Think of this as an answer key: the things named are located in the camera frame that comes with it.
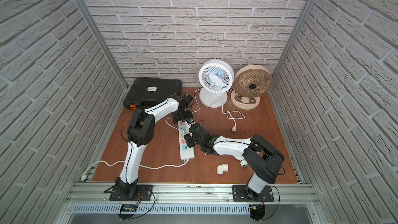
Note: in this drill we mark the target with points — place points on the white vent grille strip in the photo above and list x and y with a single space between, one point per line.
185 209

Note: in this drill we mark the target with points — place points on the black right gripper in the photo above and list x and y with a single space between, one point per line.
187 138

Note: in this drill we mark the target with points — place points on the white desk fan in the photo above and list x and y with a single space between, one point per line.
216 77

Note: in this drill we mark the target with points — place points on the aluminium mounting rail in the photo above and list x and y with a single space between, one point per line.
170 193

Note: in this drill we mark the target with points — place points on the beige bear desk fan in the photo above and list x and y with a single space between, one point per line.
250 83

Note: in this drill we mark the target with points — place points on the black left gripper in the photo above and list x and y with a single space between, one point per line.
182 115

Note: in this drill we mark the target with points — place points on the white multicolour power strip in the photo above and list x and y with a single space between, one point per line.
186 153

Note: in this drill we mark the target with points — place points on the white pvc elbow fitting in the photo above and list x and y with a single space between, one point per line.
222 168

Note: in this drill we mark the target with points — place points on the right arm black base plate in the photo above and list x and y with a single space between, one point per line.
242 193

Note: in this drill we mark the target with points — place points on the black plastic tool case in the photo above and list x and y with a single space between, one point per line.
146 92

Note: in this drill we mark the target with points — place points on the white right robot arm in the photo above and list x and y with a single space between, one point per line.
265 160

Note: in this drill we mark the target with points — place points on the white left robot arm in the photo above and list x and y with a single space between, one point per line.
140 133

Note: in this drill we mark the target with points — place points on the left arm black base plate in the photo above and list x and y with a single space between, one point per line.
141 190

